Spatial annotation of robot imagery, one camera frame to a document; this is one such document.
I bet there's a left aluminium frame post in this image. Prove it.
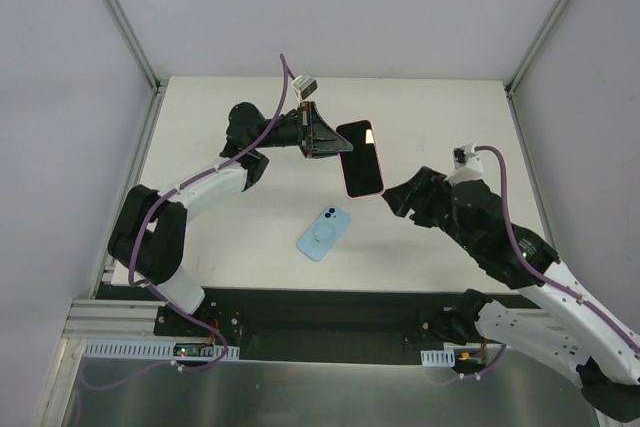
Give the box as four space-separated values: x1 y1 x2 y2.
102 0 164 94

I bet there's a right aluminium frame post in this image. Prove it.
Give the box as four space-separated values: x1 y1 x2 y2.
505 0 573 99

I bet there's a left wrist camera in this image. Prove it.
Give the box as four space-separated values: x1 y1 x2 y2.
291 74 318 102

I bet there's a right white cable duct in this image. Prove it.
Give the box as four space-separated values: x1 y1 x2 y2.
420 348 456 368

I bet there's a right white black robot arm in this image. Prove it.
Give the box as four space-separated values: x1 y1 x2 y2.
383 167 639 423

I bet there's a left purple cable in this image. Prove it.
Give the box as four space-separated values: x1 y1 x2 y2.
79 52 301 391

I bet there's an aluminium frame post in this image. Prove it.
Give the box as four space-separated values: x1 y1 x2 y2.
505 0 573 99
102 0 164 94

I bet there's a white cable duct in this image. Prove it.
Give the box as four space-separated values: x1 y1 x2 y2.
84 340 240 362
420 348 456 368

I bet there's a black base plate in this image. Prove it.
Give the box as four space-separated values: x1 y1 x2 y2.
94 282 551 363

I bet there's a black smartphone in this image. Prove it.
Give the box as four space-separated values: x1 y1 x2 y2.
335 120 384 198

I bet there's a light blue phone case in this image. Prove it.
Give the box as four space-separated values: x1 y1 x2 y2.
296 206 352 262

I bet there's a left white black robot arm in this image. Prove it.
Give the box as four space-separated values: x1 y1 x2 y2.
107 101 353 336

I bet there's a metal front sheet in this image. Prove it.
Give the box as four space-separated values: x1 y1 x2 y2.
35 338 608 426

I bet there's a left white cable duct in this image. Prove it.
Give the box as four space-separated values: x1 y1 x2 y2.
84 340 240 362

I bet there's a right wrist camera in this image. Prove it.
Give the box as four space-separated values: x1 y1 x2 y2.
453 143 484 174

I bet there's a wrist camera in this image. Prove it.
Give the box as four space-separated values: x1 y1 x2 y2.
291 74 318 102
453 143 484 174

